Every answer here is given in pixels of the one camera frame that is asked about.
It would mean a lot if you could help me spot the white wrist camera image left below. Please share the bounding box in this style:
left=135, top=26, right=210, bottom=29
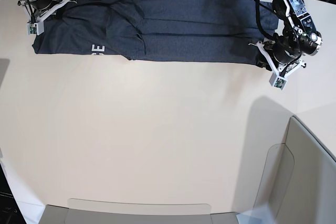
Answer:
left=27, top=22, right=44, bottom=36

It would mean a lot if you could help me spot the robot arm image right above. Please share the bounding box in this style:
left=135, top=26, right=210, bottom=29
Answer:
left=255, top=0, right=322, bottom=77

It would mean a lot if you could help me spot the dark blue t-shirt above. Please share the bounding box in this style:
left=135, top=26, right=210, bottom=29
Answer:
left=31, top=0, right=279, bottom=67

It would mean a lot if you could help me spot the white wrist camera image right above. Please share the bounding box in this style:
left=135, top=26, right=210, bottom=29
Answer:
left=269, top=73, right=287, bottom=90

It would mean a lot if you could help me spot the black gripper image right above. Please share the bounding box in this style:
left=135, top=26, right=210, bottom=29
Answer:
left=249, top=40, right=307, bottom=76

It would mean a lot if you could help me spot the grey bin right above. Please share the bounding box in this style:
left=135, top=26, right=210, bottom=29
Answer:
left=252, top=115, right=336, bottom=224

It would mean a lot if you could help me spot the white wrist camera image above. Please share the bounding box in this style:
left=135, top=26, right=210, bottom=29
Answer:
left=27, top=22, right=44, bottom=36
left=269, top=73, right=287, bottom=90

